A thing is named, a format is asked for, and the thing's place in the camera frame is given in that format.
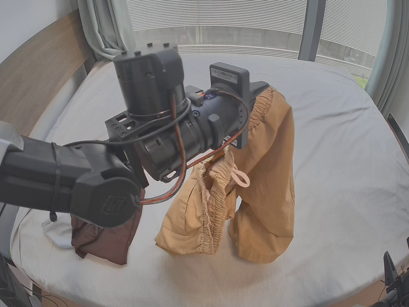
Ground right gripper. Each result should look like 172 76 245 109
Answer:
379 235 409 307

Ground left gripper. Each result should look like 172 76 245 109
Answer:
187 81 270 156

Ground tan shorts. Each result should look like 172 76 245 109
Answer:
155 87 296 265

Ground bed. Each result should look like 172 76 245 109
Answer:
0 8 409 307

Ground window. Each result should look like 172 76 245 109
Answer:
123 0 393 73

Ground grey-green curtain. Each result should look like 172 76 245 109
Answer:
364 0 409 117
75 0 138 61

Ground brown shorts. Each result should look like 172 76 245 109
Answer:
70 189 143 265

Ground white garment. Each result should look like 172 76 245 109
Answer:
42 218 75 250

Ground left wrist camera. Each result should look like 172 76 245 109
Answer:
209 62 250 148

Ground black cable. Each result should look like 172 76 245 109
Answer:
19 280 66 307

